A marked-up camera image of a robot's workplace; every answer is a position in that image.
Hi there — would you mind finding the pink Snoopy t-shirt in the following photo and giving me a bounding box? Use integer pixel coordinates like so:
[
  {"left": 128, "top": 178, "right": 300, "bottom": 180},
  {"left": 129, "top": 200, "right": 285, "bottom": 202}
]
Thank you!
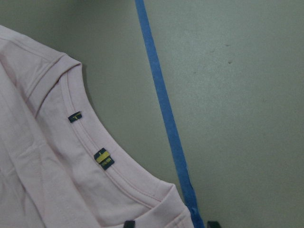
[{"left": 0, "top": 27, "right": 193, "bottom": 228}]

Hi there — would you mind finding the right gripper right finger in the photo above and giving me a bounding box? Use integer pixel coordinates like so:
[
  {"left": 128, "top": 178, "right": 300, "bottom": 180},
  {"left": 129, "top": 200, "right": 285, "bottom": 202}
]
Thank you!
[{"left": 207, "top": 221, "right": 220, "bottom": 228}]

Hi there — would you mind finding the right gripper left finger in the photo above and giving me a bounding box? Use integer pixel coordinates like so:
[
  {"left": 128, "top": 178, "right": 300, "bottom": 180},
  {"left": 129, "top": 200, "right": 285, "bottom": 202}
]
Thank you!
[{"left": 124, "top": 220, "right": 135, "bottom": 228}]

